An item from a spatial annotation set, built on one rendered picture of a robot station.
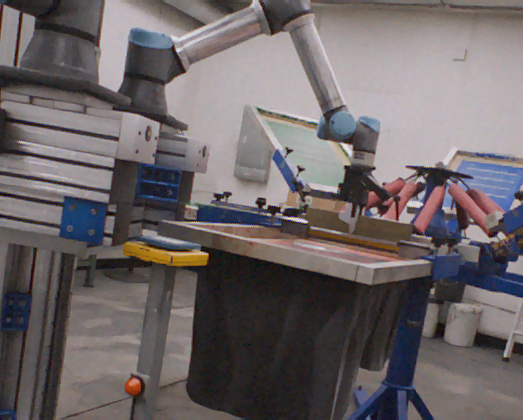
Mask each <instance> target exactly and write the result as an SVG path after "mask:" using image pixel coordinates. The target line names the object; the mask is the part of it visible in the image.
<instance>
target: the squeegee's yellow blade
mask: <svg viewBox="0 0 523 420"><path fill-rule="evenodd" d="M307 234H309V235H316V236H321V237H326V238H332V239H338V240H344V241H349V242H354V243H361V244H366V246H371V247H378V248H383V249H389V250H394V251H398V250H399V247H394V246H389V244H382V243H377V242H371V241H365V240H360V239H354V238H348V237H343V236H336V235H331V234H325V233H319V232H314V231H309V229H308V232H307Z"/></svg>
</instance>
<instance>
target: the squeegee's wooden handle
mask: <svg viewBox="0 0 523 420"><path fill-rule="evenodd" d="M339 213H340V211H334V210H327V209H321V208H315V207H307V209H306V214H305V221H307V222H308V229H309V228H310V227H315V228H320V229H326V231H332V232H338V233H344V234H349V224H348V223H346V222H344V221H341V220H340V219H339V218H338V216H339ZM412 227H413V225H412V224H410V223H404V222H397V221H391V220H384V219H378V218H373V217H366V216H360V214H359V216H358V222H356V225H355V229H354V231H353V233H352V234H350V235H355V236H361V237H367V238H373V239H379V240H384V241H391V242H396V243H397V247H399V241H400V240H405V241H410V239H411V234H412Z"/></svg>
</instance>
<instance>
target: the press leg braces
mask: <svg viewBox="0 0 523 420"><path fill-rule="evenodd" d="M388 391H389V387H388V386H385V385H383V384H382V385H381V386H380V387H379V388H378V389H377V390H376V391H375V392H374V394H373V395H372V396H370V397H369V398H368V399H367V400H366V401H365V402H364V403H363V404H362V405H361V406H360V407H359V409H358V410H357V411H355V412H354V413H353V414H352V415H351V416H350V417H349V418H348V419H347V420H364V419H365V418H367V420H377V418H378V412H379V406H380V403H381V402H382V401H383V400H384V399H385V398H387V397H388ZM410 402H411V403H412V405H413V406H415V409H416V410H417V412H418V413H419V415H420V416H421V418H422V419H423V420H435V418H434V417H433V415H432V414H431V412H430V410H429V409H427V406H426V405H425V403H424V402H423V400H422V399H421V397H420V396H419V394H418V391H417V390H416V388H415V391H413V397H412V399H411V400H410ZM395 409H396V420H407V402H406V391H405V390H396V397H395Z"/></svg>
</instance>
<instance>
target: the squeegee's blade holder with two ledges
mask: <svg viewBox="0 0 523 420"><path fill-rule="evenodd" d="M309 231H314V232H319V233H325V234H331V235H336V236H343V237H348V238H354V239H360V240H365V241H371V242H377V243H382V244H389V246H394V247H397V243H396V242H391V241H384V240H379V239H373V238H367V237H361V236H355V235H350V234H344V233H338V232H332V231H326V229H320V228H315V227H310V228H309Z"/></svg>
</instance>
